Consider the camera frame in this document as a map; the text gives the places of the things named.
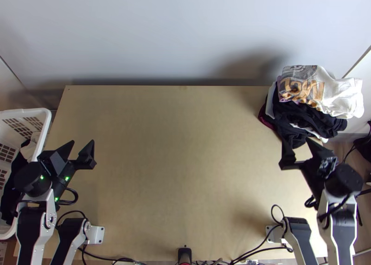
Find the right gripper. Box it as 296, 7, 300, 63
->
278, 137, 334, 195

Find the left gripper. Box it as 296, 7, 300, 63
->
48, 139, 97, 181

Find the heap of clothes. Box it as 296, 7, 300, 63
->
258, 64, 365, 149

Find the black garment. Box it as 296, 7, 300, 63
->
0, 138, 39, 227

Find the white laundry basket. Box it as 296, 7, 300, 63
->
0, 108, 52, 241

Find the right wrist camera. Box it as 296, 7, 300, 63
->
318, 157, 339, 179

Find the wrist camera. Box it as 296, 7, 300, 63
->
318, 157, 339, 179
37, 153, 63, 177

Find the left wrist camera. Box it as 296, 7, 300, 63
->
37, 153, 63, 177

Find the black cable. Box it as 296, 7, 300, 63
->
77, 243, 141, 265
55, 187, 79, 206
55, 209, 90, 230
270, 204, 288, 227
231, 234, 294, 263
343, 143, 362, 165

